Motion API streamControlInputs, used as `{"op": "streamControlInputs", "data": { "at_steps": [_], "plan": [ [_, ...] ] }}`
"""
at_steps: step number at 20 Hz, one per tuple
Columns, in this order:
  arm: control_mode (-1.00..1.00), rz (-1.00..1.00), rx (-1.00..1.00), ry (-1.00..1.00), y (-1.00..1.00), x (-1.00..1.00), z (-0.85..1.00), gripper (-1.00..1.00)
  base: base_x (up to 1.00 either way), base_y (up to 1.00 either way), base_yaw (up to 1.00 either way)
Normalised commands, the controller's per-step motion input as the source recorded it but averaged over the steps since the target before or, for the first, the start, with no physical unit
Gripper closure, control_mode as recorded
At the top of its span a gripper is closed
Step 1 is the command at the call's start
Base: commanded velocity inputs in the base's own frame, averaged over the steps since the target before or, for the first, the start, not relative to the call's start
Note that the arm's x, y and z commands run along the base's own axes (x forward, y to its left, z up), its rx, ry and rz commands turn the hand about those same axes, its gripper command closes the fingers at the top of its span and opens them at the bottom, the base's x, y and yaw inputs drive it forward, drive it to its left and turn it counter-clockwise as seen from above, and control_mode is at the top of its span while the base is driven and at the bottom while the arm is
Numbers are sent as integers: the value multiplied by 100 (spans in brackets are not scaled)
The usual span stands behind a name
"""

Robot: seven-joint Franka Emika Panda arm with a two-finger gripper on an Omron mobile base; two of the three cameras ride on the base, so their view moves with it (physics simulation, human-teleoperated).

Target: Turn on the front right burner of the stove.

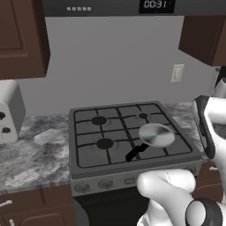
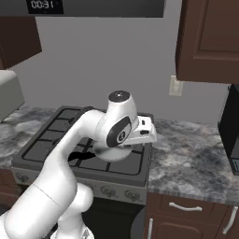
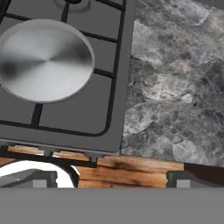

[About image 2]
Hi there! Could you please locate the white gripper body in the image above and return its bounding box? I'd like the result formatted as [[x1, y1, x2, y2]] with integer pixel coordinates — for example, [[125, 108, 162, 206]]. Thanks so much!
[[124, 133, 159, 148]]

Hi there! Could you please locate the grey stove with black grates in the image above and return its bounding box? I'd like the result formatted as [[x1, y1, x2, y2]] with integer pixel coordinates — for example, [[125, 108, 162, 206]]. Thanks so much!
[[11, 105, 155, 206]]

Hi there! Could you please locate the grey stove knob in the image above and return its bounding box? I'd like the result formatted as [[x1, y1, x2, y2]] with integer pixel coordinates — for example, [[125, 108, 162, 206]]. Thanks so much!
[[16, 172, 29, 185], [100, 185, 119, 198], [123, 189, 141, 203]]

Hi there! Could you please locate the black oven door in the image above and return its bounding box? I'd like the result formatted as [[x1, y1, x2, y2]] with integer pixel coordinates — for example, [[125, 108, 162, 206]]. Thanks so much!
[[81, 196, 148, 239]]

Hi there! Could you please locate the black countertop appliance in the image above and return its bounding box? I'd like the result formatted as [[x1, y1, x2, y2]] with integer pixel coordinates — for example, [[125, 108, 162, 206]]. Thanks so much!
[[217, 83, 239, 177]]

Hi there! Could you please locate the dark brown base cupboard door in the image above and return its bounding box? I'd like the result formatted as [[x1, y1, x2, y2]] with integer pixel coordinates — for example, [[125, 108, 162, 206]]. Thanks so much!
[[143, 214, 219, 239], [215, 204, 239, 239]]

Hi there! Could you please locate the dark brown drawer front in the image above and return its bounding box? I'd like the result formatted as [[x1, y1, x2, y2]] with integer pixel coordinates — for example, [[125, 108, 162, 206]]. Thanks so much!
[[154, 192, 231, 227]]

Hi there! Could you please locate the black microwave oven with clock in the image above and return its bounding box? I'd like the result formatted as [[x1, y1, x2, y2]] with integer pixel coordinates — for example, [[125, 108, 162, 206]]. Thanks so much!
[[0, 0, 166, 19]]

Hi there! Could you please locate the pale grey countertop appliance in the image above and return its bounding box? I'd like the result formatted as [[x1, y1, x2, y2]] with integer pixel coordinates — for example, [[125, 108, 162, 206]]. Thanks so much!
[[0, 69, 26, 123]]

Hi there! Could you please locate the dark brown base cupboard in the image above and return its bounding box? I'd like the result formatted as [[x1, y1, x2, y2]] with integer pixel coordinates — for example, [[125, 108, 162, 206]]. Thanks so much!
[[0, 167, 23, 214]]

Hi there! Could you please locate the cream wall socket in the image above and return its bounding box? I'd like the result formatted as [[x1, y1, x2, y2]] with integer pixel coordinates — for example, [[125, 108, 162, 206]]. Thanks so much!
[[168, 75, 184, 98]]

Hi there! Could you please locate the white drawer handle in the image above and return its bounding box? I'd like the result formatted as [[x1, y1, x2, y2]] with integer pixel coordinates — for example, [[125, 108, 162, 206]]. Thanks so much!
[[168, 202, 204, 213]]

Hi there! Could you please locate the white cupboard door handle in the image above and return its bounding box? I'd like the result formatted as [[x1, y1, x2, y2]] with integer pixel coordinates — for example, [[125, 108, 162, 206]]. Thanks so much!
[[147, 218, 154, 239], [221, 205, 239, 235]]

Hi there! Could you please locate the dark brown wall cupboard door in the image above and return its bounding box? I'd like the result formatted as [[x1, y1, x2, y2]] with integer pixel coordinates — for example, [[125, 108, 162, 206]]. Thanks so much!
[[175, 0, 239, 85]]

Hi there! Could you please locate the dark brown wall cupboard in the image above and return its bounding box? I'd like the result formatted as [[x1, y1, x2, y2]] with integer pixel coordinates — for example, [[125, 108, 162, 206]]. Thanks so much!
[[0, 16, 43, 71]]

